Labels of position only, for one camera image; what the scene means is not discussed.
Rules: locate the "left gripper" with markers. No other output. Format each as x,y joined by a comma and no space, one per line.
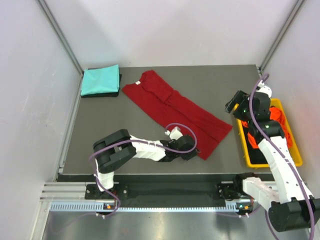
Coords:
190,154

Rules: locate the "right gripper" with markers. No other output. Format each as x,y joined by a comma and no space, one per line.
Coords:
241,98

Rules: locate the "dark red t-shirt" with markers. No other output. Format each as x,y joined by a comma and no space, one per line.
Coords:
165,105

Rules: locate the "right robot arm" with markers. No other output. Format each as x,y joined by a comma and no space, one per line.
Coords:
292,206

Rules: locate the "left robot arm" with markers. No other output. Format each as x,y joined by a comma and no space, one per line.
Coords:
116,149

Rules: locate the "yellow plastic bin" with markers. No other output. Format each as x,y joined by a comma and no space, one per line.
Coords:
294,151

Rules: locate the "orange t-shirt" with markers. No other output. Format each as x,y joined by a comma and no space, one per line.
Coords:
276,114

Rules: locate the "black garment in bin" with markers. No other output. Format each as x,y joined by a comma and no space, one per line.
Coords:
256,157

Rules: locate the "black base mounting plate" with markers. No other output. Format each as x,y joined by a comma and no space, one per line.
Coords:
168,190

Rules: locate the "folded teal t-shirt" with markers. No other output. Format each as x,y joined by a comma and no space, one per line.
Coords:
100,80

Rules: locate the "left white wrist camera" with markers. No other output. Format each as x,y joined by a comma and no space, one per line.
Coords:
174,134

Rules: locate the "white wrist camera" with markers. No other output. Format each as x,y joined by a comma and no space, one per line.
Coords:
174,134
262,88

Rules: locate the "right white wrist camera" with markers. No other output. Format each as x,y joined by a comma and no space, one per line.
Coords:
262,88

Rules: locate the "grey slotted cable duct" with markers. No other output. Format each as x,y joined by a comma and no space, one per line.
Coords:
108,207

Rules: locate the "aluminium frame rail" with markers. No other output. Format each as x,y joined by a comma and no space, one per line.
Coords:
63,191

